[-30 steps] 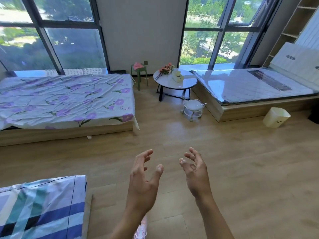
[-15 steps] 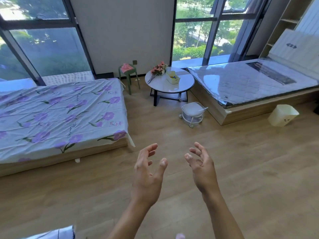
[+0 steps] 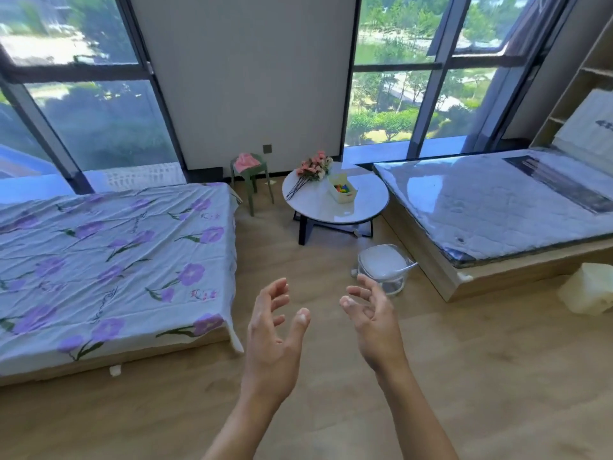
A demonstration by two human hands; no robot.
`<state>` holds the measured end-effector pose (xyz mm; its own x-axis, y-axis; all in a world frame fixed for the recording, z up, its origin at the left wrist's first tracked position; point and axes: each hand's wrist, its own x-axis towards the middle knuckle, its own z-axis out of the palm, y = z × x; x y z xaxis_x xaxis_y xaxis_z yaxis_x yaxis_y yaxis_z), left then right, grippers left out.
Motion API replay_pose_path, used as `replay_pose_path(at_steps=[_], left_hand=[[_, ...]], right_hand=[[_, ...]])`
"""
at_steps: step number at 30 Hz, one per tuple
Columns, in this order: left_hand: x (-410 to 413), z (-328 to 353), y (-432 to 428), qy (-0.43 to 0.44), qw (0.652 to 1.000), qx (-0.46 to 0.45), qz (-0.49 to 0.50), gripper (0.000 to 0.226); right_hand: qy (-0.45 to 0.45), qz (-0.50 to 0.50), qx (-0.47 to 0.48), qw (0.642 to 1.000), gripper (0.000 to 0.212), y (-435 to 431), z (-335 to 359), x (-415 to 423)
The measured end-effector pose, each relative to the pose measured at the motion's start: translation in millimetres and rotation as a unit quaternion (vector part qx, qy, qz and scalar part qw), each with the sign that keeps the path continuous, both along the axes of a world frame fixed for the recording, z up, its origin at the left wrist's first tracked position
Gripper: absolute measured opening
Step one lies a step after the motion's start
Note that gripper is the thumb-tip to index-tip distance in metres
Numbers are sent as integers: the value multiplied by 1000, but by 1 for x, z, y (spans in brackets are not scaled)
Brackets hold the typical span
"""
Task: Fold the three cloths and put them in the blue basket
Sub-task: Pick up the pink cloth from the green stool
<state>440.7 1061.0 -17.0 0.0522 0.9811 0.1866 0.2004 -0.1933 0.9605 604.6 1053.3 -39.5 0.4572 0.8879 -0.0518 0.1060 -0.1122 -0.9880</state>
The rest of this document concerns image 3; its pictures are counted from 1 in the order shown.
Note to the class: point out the person's right hand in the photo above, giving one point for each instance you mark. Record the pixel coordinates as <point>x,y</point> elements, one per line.
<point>378,330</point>

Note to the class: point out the round white coffee table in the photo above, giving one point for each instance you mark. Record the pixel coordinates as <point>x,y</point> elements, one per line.
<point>335,198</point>

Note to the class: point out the grey curtain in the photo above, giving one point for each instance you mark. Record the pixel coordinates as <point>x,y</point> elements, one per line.
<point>519,52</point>

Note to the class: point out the green plastic stool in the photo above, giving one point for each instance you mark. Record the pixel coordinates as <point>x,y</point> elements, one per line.
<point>250,179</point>

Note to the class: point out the wooden shelf unit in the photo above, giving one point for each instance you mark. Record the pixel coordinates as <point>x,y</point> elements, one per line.
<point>572,86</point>

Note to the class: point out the white packaged bedding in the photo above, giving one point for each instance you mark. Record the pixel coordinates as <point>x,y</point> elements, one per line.
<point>586,123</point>

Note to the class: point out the white plastic container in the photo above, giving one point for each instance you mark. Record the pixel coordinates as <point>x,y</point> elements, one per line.
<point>588,288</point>

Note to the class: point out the pink artificial flower bouquet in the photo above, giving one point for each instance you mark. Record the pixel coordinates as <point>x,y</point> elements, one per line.
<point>312,168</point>

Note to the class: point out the wooden bed base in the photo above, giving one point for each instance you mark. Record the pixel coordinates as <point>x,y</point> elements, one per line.
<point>115,359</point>

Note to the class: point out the purple floral bed sheet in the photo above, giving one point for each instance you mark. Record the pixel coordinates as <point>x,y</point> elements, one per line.
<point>110,268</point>

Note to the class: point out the person's left hand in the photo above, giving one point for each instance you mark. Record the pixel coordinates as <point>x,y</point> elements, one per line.
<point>268,349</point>

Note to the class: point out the person's right thumb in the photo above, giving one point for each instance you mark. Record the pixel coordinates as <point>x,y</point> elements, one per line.
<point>350,306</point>

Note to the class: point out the person's left forearm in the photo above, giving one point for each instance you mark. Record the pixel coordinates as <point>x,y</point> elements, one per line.
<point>249,421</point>

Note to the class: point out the person's left thumb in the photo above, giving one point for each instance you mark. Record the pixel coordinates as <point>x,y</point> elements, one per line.
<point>300,326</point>

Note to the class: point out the clear plastic stool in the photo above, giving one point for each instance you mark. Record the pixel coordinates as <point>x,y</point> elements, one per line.
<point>385,265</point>

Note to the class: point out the person's right forearm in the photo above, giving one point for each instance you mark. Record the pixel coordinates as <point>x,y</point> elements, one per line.
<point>416,416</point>

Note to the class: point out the white box of colourful items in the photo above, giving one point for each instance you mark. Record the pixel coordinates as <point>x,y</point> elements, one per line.
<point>342,188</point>

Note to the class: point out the pink cloth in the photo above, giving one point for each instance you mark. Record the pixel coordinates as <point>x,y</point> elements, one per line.
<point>247,161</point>

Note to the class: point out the plastic wrapped grey mattress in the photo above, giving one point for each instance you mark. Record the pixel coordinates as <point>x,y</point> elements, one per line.
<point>498,205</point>

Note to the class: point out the wooden bed platform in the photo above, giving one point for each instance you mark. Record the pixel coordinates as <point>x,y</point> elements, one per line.
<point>507,273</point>

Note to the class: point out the large dark framed window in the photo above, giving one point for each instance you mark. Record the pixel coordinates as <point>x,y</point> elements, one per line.
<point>431,71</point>
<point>76,86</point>

